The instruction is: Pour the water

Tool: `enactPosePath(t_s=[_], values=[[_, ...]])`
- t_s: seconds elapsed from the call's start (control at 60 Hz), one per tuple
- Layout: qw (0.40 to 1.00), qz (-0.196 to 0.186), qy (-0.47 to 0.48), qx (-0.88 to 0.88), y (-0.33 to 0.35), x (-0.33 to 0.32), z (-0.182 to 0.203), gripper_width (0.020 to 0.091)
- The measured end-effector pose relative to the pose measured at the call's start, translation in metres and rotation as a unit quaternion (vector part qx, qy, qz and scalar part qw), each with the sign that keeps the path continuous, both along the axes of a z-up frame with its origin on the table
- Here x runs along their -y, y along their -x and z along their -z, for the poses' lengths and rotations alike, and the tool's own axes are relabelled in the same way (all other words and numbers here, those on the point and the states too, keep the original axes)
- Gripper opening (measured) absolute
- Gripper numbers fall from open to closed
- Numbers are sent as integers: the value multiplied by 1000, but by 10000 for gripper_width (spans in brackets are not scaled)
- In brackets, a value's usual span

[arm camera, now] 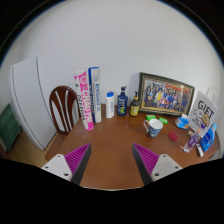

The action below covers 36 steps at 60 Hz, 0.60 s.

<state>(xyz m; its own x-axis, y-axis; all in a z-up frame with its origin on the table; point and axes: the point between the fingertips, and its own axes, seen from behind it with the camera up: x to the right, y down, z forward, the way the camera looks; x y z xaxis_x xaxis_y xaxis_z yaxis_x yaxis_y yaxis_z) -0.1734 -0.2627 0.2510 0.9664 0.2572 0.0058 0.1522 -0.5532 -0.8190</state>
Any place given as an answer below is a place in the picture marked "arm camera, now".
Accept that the white blue-capped bottle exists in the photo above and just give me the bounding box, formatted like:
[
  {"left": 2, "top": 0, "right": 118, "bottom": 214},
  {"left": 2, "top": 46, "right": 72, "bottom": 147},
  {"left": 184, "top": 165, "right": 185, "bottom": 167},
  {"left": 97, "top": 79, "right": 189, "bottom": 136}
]
[{"left": 105, "top": 91, "right": 116, "bottom": 119}]

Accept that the framed group picture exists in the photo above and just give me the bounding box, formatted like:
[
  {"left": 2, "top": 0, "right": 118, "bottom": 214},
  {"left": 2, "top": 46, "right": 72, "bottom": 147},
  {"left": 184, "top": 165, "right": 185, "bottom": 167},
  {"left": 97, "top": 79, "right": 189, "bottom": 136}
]
[{"left": 138, "top": 71, "right": 196, "bottom": 117}]

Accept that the flat round red coaster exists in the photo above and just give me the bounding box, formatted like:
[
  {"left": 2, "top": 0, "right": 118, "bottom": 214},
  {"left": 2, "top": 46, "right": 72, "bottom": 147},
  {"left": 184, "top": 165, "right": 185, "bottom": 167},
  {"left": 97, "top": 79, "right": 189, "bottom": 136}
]
[{"left": 167, "top": 131, "right": 179, "bottom": 142}]

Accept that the blue patterned white mug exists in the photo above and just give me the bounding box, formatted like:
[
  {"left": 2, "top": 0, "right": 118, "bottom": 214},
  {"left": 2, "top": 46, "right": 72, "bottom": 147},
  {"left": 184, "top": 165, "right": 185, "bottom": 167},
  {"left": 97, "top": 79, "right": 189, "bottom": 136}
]
[{"left": 143, "top": 118, "right": 164, "bottom": 139}]

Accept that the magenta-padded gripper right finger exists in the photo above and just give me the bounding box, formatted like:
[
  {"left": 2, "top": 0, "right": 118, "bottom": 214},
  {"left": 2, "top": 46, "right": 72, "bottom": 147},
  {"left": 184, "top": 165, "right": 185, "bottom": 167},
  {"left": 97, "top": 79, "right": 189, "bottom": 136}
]
[{"left": 131, "top": 143, "right": 184, "bottom": 186}]

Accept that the clear purple-capped water bottle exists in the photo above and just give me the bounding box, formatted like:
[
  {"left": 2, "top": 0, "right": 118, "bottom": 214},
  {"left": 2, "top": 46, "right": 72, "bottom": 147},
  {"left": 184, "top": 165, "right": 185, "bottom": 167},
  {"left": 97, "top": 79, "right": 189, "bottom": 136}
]
[{"left": 182, "top": 130, "right": 202, "bottom": 154}]

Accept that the amber pump bottle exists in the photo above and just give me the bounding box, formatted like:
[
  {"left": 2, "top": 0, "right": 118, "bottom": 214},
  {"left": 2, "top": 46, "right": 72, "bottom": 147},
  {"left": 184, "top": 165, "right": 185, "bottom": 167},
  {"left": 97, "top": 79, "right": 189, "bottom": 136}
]
[{"left": 129, "top": 90, "right": 141, "bottom": 118}]

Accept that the blue tissue pack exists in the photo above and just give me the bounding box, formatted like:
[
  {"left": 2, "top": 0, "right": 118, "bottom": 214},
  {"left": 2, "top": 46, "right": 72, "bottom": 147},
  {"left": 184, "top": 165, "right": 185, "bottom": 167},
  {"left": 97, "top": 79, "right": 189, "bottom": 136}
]
[{"left": 174, "top": 113, "right": 191, "bottom": 130}]

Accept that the white paper gift bag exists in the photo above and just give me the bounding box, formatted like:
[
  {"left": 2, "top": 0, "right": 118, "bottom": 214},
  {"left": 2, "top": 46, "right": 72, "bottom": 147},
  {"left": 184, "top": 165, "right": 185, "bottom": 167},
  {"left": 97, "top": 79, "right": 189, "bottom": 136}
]
[{"left": 187, "top": 87, "right": 219, "bottom": 136}]

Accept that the dark wooden chair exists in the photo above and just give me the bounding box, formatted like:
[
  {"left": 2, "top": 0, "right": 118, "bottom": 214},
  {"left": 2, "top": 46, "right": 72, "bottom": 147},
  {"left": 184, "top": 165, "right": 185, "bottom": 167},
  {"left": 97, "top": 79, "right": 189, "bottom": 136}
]
[{"left": 48, "top": 85, "right": 81, "bottom": 136}]

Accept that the white refrigerator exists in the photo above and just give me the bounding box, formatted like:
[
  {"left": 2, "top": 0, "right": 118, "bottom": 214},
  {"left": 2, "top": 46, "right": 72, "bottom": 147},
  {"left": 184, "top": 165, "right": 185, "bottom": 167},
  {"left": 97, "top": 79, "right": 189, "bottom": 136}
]
[{"left": 9, "top": 56, "right": 58, "bottom": 151}]

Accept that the dark blue pump bottle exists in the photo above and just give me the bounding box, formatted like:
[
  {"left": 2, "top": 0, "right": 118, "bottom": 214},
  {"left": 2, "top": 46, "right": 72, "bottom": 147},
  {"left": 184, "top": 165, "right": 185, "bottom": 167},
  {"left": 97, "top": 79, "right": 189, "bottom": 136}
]
[{"left": 116, "top": 85, "right": 129, "bottom": 117}]

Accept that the white blue tall tube box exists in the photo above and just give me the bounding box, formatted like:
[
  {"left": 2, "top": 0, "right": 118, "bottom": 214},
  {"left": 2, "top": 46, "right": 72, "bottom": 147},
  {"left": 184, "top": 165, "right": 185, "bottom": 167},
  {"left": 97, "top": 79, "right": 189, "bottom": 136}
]
[{"left": 87, "top": 66, "right": 103, "bottom": 124}]

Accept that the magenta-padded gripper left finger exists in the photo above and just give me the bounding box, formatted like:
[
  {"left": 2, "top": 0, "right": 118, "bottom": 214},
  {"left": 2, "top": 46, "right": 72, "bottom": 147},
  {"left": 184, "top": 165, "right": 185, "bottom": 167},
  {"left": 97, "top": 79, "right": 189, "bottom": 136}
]
[{"left": 40, "top": 143, "right": 92, "bottom": 186}]

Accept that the pink tall tube box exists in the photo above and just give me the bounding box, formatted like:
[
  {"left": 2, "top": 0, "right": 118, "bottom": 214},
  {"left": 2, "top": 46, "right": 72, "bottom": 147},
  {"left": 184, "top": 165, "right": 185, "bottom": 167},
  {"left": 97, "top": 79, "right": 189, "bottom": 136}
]
[{"left": 73, "top": 69, "right": 95, "bottom": 132}]

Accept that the green crate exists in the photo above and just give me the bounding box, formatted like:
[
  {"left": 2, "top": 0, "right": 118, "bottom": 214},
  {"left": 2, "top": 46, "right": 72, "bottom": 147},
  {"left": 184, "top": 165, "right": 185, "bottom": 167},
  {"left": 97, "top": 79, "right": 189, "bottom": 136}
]
[{"left": 0, "top": 103, "right": 22, "bottom": 153}]

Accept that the white remote control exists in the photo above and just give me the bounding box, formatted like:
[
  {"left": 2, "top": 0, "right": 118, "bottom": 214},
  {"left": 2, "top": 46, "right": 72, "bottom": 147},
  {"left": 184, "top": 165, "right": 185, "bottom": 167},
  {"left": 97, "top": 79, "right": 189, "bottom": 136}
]
[{"left": 195, "top": 143, "right": 205, "bottom": 158}]

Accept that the blue detergent bottle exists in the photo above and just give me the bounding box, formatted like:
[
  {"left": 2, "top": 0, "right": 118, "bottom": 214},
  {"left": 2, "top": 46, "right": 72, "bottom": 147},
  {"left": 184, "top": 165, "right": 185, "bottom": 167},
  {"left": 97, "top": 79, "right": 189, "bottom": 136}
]
[{"left": 199, "top": 123, "right": 218, "bottom": 153}]

